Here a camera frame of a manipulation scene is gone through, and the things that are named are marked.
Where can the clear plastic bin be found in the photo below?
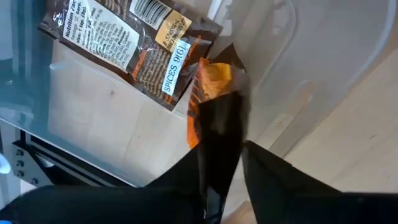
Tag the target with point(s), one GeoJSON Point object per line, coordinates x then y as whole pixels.
{"type": "Point", "coordinates": [280, 77]}

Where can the black aluminium table frame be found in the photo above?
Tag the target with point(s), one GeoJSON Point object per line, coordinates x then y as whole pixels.
{"type": "Point", "coordinates": [28, 161]}

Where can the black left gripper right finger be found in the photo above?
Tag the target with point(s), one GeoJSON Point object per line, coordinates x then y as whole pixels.
{"type": "Point", "coordinates": [311, 205]}

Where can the brown spice packet marked 9 6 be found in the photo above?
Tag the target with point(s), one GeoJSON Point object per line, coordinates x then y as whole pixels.
{"type": "Point", "coordinates": [124, 37]}

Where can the brown spice packet marked 9 3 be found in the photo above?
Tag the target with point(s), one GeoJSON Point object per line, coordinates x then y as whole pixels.
{"type": "Point", "coordinates": [217, 81]}

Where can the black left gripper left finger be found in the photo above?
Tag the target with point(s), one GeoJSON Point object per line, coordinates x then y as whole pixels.
{"type": "Point", "coordinates": [109, 205]}

